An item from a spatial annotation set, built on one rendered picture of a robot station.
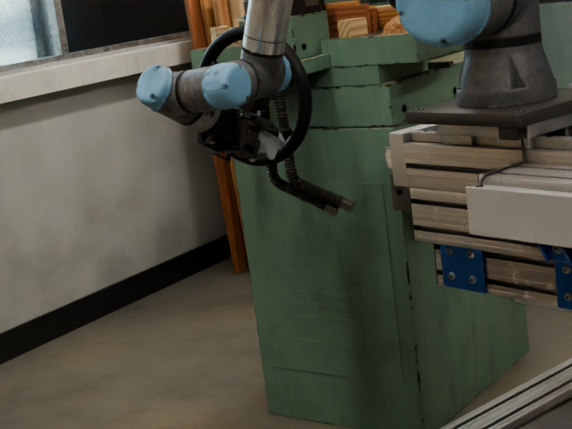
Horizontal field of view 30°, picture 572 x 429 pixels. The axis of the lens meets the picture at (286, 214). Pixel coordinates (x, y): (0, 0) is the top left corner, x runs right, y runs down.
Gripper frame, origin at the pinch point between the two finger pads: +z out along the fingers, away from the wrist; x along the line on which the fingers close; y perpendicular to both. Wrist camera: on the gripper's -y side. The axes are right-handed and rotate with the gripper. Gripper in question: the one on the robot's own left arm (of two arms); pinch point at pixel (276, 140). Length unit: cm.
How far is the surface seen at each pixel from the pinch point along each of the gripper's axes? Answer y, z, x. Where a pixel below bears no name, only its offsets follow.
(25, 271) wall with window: 12, 54, -140
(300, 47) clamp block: -22.9, 6.2, -2.5
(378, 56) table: -22.6, 15.2, 10.9
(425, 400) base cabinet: 42, 56, 6
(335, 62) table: -22.7, 15.0, 0.3
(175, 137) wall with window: -52, 107, -140
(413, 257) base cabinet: 13.5, 40.0, 9.1
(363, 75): -19.7, 16.8, 6.7
